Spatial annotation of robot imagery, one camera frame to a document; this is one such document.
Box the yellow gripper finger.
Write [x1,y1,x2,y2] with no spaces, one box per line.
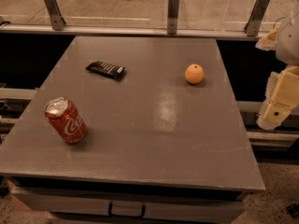
[255,29,278,51]
[256,65,299,130]

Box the black rxbar chocolate bar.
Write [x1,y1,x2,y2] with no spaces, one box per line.
[86,61,126,80]

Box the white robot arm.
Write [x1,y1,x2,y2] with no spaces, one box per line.
[255,5,299,130]

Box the orange fruit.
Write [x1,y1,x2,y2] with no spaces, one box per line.
[185,64,204,84]

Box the red coca-cola can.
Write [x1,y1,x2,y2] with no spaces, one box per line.
[44,97,88,144]

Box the right metal rail bracket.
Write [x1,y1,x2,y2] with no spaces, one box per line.
[244,0,270,36]

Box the metal rail bracket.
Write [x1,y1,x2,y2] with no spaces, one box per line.
[167,0,179,35]
[44,0,66,31]
[244,0,270,36]

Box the horizontal metal rail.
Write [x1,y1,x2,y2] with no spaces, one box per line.
[0,23,267,41]

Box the middle metal rail bracket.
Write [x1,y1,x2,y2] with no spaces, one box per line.
[167,0,179,35]

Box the left metal rail bracket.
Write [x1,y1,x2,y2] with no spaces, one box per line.
[44,0,66,31]

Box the grey drawer with black handle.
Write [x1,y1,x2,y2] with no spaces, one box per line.
[12,187,245,224]

